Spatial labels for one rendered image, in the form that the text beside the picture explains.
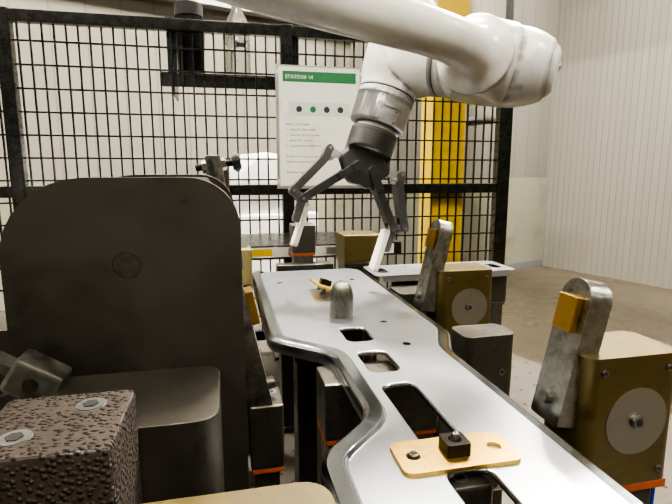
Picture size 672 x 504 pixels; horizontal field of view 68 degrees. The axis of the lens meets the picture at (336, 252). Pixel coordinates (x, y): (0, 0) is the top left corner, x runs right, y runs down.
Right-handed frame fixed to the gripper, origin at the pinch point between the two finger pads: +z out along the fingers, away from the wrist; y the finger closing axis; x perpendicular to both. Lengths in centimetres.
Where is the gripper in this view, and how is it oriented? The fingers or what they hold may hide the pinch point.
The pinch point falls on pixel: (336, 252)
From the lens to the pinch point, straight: 79.0
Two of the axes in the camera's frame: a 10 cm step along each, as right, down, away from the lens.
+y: 9.2, 3.0, 2.5
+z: -3.1, 9.5, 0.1
